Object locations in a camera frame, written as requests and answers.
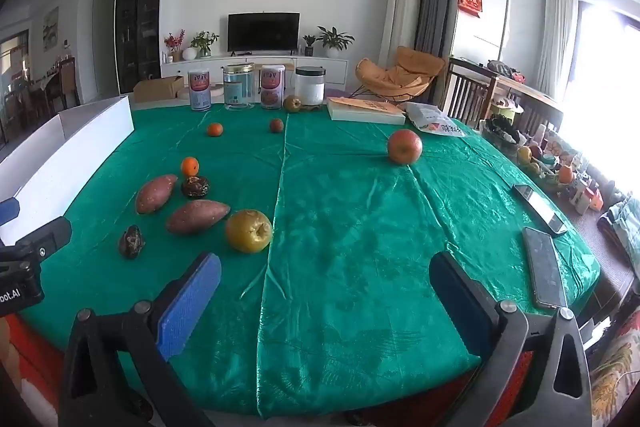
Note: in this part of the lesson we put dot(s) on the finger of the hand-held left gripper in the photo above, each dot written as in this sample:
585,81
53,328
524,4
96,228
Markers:
50,234
9,211

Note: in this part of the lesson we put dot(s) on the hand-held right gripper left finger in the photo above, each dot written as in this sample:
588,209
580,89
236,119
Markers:
190,302

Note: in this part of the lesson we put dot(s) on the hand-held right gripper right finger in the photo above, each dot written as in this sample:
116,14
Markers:
455,302

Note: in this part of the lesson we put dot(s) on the red sweet potato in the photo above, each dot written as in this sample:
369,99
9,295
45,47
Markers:
197,217
156,193

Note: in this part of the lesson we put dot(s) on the large yellow pear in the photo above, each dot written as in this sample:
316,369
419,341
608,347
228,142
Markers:
248,231

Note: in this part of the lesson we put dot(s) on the white cardboard box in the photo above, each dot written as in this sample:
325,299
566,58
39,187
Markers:
75,142

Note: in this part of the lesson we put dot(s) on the small orange tangerine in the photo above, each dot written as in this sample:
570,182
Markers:
276,125
215,129
190,166

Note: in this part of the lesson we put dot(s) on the brown egg-shaped fruit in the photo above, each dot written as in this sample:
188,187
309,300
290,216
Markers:
404,147

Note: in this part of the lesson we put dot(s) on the green kiwi fruit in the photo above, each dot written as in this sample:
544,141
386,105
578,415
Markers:
292,103

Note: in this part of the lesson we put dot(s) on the red patterned cloth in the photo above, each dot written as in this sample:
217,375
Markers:
20,357

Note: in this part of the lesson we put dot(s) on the black smartphone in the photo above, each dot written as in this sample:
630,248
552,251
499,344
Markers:
544,267
540,208

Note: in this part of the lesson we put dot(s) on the wooden dining table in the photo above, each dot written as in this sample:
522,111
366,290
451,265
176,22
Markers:
35,89

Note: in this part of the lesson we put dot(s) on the green tablecloth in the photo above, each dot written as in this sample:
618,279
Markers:
350,217

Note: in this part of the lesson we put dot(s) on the wooden dining chair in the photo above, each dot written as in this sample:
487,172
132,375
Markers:
67,79

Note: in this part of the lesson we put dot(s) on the clutter of bottles and packets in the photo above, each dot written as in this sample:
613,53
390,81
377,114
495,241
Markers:
560,167

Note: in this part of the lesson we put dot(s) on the floral patterned cushion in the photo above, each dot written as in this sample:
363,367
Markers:
617,367

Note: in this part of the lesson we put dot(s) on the black bag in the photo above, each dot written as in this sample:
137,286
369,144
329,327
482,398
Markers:
500,129

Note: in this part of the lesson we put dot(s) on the brown cardboard box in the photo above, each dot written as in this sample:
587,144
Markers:
157,88

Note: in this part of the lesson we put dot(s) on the folded clothes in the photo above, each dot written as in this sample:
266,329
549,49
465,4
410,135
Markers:
620,222

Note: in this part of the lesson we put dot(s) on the white plastic bag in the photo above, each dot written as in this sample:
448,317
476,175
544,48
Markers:
435,119

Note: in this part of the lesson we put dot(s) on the green pot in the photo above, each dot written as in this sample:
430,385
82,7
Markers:
505,109

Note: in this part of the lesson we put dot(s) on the printed tin can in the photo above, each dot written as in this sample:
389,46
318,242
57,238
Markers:
200,90
273,87

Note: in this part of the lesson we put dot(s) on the dark wooden chair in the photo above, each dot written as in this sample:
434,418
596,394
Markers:
470,92

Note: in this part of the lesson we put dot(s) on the flat white and orange box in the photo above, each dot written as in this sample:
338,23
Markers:
365,111

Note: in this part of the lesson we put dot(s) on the glass jar with gold lid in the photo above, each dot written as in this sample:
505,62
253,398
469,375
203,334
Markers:
238,87

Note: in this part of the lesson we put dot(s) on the wooden side desk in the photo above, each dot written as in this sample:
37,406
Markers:
530,94

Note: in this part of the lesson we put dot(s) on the red flower arrangement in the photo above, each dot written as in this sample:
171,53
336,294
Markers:
175,44

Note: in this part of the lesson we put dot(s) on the white round vase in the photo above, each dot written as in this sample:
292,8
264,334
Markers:
190,54

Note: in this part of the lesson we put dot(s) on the orange lounge chair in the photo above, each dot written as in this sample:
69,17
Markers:
400,74

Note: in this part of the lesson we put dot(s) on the dark display cabinet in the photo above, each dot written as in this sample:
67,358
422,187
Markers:
140,7

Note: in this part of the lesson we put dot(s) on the green potted plant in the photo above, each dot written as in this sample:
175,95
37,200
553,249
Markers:
204,43

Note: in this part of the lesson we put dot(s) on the white jar with black lid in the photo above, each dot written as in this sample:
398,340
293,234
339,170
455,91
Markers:
310,86

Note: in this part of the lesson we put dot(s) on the white television cabinet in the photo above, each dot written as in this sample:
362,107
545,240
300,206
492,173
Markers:
330,68

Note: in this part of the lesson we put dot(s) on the black television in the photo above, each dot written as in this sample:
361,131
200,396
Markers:
263,32

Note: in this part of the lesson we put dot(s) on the small potted plant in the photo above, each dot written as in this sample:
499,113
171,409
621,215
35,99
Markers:
309,44

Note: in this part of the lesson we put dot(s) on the large leafy potted plant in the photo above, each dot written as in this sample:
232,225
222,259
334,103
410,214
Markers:
334,41

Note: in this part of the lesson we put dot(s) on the covered standing air conditioner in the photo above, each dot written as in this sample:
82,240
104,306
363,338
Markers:
402,17

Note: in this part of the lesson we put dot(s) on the white curtain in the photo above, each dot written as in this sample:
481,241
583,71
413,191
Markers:
552,27

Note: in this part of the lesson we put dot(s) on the framed wall painting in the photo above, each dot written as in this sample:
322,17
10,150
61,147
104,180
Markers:
50,29

